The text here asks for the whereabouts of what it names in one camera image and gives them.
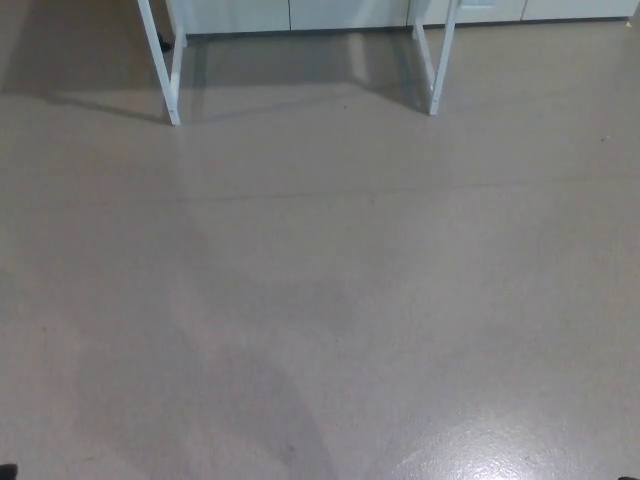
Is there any white metal desk leg frame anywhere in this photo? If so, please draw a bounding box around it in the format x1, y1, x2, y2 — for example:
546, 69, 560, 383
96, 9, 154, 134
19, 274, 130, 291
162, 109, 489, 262
136, 0, 190, 127
411, 0, 460, 117

